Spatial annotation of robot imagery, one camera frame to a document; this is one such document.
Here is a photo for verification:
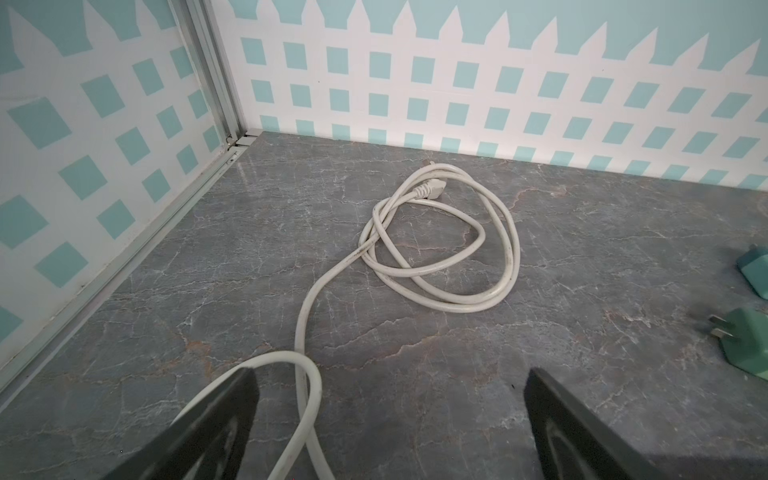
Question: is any white coiled power cord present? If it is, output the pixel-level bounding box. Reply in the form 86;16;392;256
173;161;522;480

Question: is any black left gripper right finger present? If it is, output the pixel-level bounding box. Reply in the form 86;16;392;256
524;368;664;479

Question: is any teal plug adapter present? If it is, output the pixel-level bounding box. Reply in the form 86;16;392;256
736;245;768;300

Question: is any green plug adapter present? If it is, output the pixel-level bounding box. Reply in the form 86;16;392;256
708;308;768;380

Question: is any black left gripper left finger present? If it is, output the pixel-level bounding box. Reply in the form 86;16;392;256
105;369;259;479

